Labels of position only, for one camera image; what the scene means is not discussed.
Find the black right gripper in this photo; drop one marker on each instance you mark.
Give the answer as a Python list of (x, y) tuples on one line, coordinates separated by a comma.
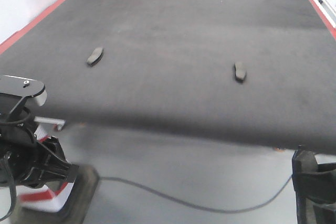
[(322, 193)]

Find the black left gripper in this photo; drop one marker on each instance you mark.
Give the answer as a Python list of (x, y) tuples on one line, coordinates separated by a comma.
[(22, 158)]

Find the dark grey brake pad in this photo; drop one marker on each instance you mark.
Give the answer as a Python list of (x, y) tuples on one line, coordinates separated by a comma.
[(95, 56)]

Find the dark grey conveyor belt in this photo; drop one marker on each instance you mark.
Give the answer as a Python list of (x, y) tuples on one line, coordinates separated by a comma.
[(167, 66)]

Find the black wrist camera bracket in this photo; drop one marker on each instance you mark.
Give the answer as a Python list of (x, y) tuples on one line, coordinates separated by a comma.
[(20, 90)]

